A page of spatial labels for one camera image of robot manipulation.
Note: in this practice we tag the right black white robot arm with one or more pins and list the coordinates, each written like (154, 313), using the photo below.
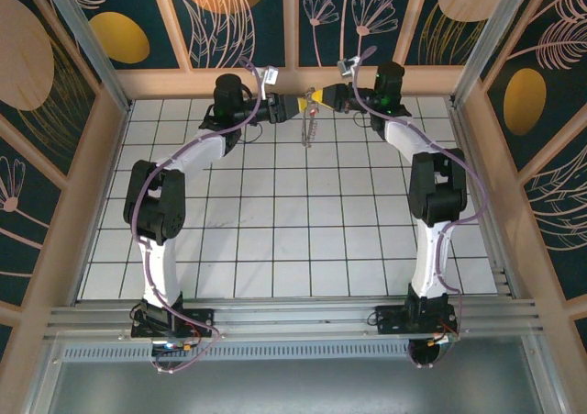
(431, 267)

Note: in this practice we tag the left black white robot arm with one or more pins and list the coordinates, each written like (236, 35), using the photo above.
(158, 271)

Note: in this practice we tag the dark panel, pink flowers print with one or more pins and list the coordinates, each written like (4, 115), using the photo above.
(330, 42)

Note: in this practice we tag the dark panel, yellow oval print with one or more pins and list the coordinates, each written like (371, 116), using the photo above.
(525, 102)
(119, 37)

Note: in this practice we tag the dark panel, pink circle print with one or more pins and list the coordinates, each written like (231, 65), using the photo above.
(23, 65)

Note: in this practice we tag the dark panel, leaf outline print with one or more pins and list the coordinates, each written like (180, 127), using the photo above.
(564, 212)

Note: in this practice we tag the dark panel, flower outline print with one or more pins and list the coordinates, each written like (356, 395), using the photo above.
(18, 230)

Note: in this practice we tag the grey metal shelf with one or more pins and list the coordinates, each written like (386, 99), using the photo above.
(293, 391)

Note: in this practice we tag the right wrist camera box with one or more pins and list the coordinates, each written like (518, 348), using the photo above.
(344, 67)

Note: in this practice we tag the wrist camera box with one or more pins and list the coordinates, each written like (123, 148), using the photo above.
(271, 75)
(344, 67)

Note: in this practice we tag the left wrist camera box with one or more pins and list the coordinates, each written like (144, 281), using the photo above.
(271, 75)

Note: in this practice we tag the aluminium corner post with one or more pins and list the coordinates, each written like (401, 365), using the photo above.
(495, 42)
(94, 51)

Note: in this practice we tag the aluminium table side rail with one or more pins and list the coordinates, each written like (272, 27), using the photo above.
(500, 258)

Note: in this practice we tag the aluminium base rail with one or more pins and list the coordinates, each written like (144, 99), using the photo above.
(293, 322)

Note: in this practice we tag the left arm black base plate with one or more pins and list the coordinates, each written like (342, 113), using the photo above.
(197, 320)

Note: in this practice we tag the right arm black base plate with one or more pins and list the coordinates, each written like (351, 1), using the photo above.
(390, 320)

